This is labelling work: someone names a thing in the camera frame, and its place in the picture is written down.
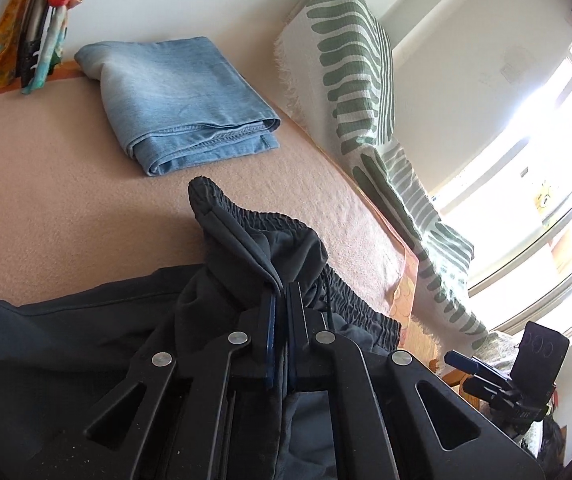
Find dark grey pants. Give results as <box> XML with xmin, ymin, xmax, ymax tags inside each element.
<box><xmin>0</xmin><ymin>176</ymin><xmax>401</xmax><ymax>480</ymax></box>

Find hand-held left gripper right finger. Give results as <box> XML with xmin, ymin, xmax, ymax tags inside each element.
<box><xmin>286</xmin><ymin>282</ymin><xmax>546</xmax><ymax>480</ymax></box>

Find window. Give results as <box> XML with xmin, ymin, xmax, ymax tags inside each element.
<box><xmin>430</xmin><ymin>5</ymin><xmax>572</xmax><ymax>341</ymax></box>

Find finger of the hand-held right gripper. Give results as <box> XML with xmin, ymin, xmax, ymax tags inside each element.
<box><xmin>463</xmin><ymin>375</ymin><xmax>507</xmax><ymax>407</ymax></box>
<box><xmin>444</xmin><ymin>351</ymin><xmax>512</xmax><ymax>387</ymax></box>

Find green patterned white cloth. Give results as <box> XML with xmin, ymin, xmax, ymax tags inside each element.
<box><xmin>273</xmin><ymin>0</ymin><xmax>491</xmax><ymax>351</ymax></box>

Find folded blue jeans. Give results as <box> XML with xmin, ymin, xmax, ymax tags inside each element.
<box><xmin>73</xmin><ymin>36</ymin><xmax>283</xmax><ymax>177</ymax></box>

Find teal green scarf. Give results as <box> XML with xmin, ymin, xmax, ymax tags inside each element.
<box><xmin>21</xmin><ymin>5</ymin><xmax>69</xmax><ymax>96</ymax></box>

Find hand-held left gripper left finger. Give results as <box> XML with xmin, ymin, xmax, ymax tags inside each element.
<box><xmin>83</xmin><ymin>292</ymin><xmax>279</xmax><ymax>480</ymax></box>

